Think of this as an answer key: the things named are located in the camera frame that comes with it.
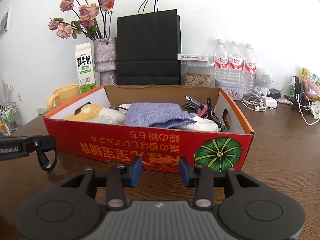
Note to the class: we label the water bottle red label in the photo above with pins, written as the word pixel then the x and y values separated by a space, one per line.
pixel 221 61
pixel 235 63
pixel 249 68

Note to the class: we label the white charger block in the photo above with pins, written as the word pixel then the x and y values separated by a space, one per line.
pixel 269 102

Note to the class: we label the purple textured vase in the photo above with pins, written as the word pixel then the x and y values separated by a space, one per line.
pixel 105 60

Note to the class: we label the red pumpkin cardboard box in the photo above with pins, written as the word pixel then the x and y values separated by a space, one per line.
pixel 104 142

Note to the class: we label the braided cable pink tie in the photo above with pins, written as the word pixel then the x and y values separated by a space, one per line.
pixel 203 110

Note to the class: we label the green puff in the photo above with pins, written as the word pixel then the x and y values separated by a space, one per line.
pixel 101 119

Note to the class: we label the black phone stand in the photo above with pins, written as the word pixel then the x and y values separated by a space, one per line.
pixel 296 92

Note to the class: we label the black power adapter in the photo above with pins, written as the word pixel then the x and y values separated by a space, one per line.
pixel 274 93

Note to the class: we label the white tissue pack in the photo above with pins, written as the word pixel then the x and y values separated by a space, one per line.
pixel 199 124

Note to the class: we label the white wired earphones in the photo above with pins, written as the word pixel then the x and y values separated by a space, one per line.
pixel 252 100

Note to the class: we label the yellow snack packet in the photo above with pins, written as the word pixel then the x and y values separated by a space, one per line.
pixel 311 85

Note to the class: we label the dried pink rose bouquet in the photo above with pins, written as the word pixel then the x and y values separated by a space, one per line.
pixel 91 19

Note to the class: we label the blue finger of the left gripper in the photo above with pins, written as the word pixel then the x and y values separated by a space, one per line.
pixel 44 143

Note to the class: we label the decorated tin box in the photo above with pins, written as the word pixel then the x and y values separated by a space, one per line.
pixel 234 88

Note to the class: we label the white round robot toy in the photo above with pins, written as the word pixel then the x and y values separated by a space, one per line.
pixel 263 81

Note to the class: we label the white bottle cap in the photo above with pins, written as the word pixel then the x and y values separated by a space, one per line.
pixel 125 106

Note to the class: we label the wire storage rack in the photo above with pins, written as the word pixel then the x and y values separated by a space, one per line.
pixel 10 119

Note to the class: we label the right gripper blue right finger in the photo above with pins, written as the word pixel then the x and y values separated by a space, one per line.
pixel 202 179

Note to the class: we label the black paper bag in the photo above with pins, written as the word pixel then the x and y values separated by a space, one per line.
pixel 147 47

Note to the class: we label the purple knit drawstring pouch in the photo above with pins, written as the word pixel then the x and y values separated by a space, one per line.
pixel 158 115

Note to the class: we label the yellow ceramic mug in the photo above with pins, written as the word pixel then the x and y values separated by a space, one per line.
pixel 63 95

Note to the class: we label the yellow white plush toy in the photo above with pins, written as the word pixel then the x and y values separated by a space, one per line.
pixel 91 111

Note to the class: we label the flat white box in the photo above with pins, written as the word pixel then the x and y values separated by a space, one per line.
pixel 193 57

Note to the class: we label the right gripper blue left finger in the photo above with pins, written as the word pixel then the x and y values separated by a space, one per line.
pixel 119 177

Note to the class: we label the white face mask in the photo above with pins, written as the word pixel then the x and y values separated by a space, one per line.
pixel 314 109

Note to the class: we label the small orange tassel charm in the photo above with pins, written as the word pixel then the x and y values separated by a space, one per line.
pixel 164 162

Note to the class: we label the white green milk carton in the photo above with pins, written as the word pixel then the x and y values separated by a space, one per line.
pixel 84 66

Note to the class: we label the clear jar of nuts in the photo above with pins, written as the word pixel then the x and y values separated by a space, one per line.
pixel 196 73

